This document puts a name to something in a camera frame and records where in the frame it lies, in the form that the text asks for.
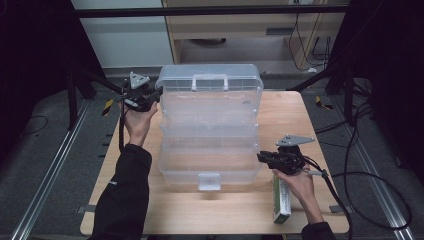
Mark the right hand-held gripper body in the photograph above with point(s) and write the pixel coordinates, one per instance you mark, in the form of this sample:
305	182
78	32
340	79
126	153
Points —
290	160

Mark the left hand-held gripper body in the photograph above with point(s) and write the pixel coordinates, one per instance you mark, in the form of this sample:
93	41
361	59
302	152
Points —
138	96

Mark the green and white medicine box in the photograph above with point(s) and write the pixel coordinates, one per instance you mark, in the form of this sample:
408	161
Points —
282	203

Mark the clear plastic storage box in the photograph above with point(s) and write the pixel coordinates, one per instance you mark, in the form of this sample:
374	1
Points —
210	133

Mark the person's left hand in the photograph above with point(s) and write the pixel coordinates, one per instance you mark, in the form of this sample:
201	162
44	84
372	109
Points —
138	125

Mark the person's right hand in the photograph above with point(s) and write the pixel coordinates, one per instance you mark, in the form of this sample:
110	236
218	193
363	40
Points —
301	186

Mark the yellow black striped tape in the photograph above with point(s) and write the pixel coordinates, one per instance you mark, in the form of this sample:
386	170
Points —
322	104
107	107

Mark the white cabinet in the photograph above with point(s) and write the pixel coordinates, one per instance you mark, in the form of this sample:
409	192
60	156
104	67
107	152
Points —
126	40

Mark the black metal stand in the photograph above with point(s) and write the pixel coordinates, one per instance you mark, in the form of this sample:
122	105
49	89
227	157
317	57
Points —
71	100
348	100

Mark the black horizontal bar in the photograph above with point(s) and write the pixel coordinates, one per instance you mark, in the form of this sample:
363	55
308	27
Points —
200	11

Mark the wooden desk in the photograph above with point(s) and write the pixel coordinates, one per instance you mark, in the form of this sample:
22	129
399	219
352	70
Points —
233	25

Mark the aluminium floor rail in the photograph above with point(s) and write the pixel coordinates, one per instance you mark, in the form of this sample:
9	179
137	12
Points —
376	180
50	173

